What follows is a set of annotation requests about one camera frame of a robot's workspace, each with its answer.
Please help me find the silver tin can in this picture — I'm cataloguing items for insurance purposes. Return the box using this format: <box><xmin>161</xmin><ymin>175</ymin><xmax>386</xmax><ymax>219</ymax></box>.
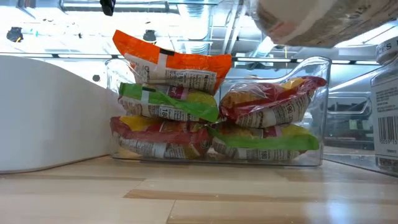
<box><xmin>253</xmin><ymin>0</ymin><xmax>398</xmax><ymax>48</ymax></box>

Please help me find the yellow noodle packet green edge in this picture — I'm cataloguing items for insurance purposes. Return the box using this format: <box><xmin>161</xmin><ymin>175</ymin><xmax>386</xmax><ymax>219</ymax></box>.
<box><xmin>207</xmin><ymin>121</ymin><xmax>320</xmax><ymax>161</ymax></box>

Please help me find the red green noodle packet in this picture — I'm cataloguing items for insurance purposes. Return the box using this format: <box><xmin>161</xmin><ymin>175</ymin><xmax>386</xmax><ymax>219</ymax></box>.
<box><xmin>118</xmin><ymin>82</ymin><xmax>220</xmax><ymax>123</ymax></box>

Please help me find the black ceiling device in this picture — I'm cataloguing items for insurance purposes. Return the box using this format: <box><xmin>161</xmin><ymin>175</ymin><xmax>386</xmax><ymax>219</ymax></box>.
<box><xmin>6</xmin><ymin>26</ymin><xmax>25</xmax><ymax>43</ymax></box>
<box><xmin>142</xmin><ymin>29</ymin><xmax>157</xmax><ymax>44</ymax></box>

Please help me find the white label spice jar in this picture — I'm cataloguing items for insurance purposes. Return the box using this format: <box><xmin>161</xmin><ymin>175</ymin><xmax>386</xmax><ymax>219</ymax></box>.
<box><xmin>369</xmin><ymin>35</ymin><xmax>398</xmax><ymax>174</ymax></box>

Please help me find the wide clear plastic bin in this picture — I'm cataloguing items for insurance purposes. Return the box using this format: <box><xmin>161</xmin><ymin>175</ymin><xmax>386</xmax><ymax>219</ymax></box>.
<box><xmin>105</xmin><ymin>56</ymin><xmax>332</xmax><ymax>167</ymax></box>

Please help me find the dark red noodle packet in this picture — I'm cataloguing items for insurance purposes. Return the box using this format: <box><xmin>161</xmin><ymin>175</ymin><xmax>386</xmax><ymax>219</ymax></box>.
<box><xmin>219</xmin><ymin>76</ymin><xmax>328</xmax><ymax>129</ymax></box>

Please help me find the orange noodle packet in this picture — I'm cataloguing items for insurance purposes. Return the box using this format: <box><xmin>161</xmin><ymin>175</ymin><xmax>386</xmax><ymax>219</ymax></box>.
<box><xmin>112</xmin><ymin>29</ymin><xmax>233</xmax><ymax>96</ymax></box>

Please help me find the long ceiling light strip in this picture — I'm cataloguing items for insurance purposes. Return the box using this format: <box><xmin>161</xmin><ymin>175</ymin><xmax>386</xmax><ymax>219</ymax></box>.
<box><xmin>0</xmin><ymin>52</ymin><xmax>383</xmax><ymax>65</ymax></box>

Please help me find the white plastic tray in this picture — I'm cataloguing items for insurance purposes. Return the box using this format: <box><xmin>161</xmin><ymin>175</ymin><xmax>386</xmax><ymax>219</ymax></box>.
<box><xmin>0</xmin><ymin>54</ymin><xmax>125</xmax><ymax>174</ymax></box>

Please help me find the narrow clear plastic bin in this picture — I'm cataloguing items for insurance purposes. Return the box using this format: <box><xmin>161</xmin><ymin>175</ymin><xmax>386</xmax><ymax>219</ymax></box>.
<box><xmin>323</xmin><ymin>62</ymin><xmax>398</xmax><ymax>178</ymax></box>

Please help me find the silver spiral ventilation duct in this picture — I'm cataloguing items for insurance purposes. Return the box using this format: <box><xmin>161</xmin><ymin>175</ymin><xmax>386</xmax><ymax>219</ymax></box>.
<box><xmin>256</xmin><ymin>35</ymin><xmax>280</xmax><ymax>58</ymax></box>

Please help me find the silver corrugated ventilation duct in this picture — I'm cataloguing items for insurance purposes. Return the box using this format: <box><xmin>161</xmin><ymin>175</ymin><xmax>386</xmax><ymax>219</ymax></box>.
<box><xmin>178</xmin><ymin>0</ymin><xmax>215</xmax><ymax>55</ymax></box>

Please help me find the red yellow noodle packet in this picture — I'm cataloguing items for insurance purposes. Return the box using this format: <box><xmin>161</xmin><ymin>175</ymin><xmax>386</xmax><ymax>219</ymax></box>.
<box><xmin>110</xmin><ymin>115</ymin><xmax>213</xmax><ymax>160</ymax></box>

